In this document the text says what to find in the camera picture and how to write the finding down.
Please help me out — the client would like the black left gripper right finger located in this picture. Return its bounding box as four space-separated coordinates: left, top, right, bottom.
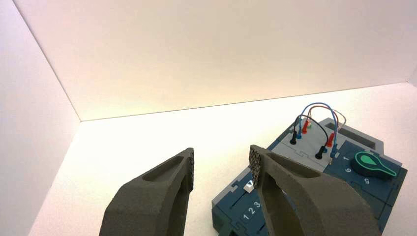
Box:
248 145 383 236

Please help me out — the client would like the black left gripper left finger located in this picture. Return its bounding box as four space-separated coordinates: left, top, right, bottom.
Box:
99 147 195 236

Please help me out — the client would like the green pointer knob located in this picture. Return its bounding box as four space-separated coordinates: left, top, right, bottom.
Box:
351 151 401 180

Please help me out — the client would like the navy and grey control box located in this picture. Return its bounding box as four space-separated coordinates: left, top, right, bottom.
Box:
211 118 409 236

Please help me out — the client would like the blue jumper cable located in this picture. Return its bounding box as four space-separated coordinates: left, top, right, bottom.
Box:
295 102 339 165

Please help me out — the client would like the black jumper cable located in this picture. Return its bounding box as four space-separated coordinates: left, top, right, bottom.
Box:
289 115 329 160

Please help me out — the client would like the red jumper cable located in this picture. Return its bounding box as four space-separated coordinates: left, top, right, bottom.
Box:
301 106 339 148

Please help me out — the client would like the thin grey jumper cable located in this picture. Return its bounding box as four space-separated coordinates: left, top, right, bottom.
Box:
306 107 347 131

